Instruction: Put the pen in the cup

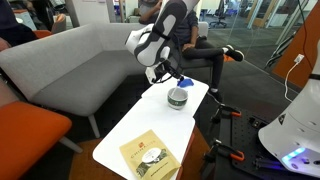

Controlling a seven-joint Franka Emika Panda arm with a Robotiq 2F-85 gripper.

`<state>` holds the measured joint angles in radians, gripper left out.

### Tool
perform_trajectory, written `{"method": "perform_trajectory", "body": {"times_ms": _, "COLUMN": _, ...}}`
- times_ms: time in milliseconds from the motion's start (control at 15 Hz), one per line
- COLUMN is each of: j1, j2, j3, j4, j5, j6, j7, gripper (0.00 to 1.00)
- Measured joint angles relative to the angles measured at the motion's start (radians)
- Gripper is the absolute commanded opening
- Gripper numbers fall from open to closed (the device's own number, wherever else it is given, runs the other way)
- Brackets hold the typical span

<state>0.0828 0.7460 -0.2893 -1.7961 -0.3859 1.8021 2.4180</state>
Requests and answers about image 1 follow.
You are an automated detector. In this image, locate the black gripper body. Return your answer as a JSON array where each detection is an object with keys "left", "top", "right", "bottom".
[{"left": 144, "top": 59, "right": 175, "bottom": 85}]

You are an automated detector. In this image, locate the white and green cup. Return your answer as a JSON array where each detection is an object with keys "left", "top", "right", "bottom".
[{"left": 166, "top": 87, "right": 189, "bottom": 111}]

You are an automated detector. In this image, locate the blue cloth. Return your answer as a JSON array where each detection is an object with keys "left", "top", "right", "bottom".
[{"left": 177, "top": 78, "right": 195, "bottom": 89}]

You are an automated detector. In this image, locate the seated person in dark clothes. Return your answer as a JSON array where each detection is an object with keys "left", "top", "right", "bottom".
[{"left": 139, "top": 0, "right": 245, "bottom": 103}]

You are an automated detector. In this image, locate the standing person in grey shirt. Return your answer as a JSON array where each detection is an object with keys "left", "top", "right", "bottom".
[{"left": 138, "top": 0, "right": 163, "bottom": 25}]

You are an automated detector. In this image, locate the black office chair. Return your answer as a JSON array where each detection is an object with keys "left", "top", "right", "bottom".
[{"left": 209, "top": 0, "right": 228, "bottom": 29}]

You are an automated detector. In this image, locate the yellow tea pouch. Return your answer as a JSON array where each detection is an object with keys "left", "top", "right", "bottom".
[{"left": 119, "top": 129, "right": 182, "bottom": 180}]

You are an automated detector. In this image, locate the black perforated mounting board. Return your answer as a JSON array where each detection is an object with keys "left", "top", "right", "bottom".
[{"left": 214, "top": 106, "right": 320, "bottom": 180}]

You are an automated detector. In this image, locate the grey sofa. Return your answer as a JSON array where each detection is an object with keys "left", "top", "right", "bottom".
[{"left": 0, "top": 21, "right": 214, "bottom": 139}]

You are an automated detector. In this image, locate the tan chair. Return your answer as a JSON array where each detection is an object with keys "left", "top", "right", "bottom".
[{"left": 51, "top": 13, "right": 68, "bottom": 35}]

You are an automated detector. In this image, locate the orange chair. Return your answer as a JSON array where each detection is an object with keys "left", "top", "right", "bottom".
[{"left": 32, "top": 29, "right": 53, "bottom": 40}]

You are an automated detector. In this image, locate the orange cushioned bench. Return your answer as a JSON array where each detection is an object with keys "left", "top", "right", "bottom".
[{"left": 0, "top": 78, "right": 83, "bottom": 180}]

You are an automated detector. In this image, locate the person in dark jacket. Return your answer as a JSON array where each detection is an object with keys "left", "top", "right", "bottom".
[{"left": 0, "top": 0, "right": 38, "bottom": 52}]

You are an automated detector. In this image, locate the black clamp with orange handle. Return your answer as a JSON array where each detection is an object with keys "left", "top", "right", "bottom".
[
  {"left": 200, "top": 139, "right": 246, "bottom": 180},
  {"left": 209, "top": 103, "right": 243, "bottom": 126}
]

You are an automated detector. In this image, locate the white charger cable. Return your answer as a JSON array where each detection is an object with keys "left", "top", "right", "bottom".
[{"left": 283, "top": 61, "right": 300, "bottom": 104}]

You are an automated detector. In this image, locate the white wall charger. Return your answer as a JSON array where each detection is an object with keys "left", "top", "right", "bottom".
[{"left": 293, "top": 54, "right": 305, "bottom": 65}]

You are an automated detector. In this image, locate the black hanging cable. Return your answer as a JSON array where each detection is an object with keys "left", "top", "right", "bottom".
[{"left": 297, "top": 0, "right": 315, "bottom": 71}]

